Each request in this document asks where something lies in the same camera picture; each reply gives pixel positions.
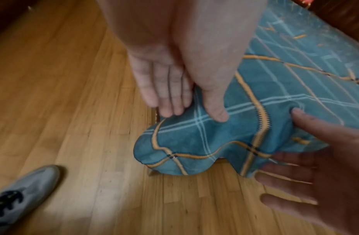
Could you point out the blue plaid bed sheet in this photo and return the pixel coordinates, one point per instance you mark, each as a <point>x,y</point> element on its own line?
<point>226,137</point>

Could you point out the person's left hand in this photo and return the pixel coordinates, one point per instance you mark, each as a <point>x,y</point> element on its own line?
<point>179,45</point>

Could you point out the person's right hand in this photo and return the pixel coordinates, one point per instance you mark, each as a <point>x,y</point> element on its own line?
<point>342,172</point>

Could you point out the person's left shoe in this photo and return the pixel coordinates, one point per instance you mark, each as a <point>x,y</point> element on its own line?
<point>25,190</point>

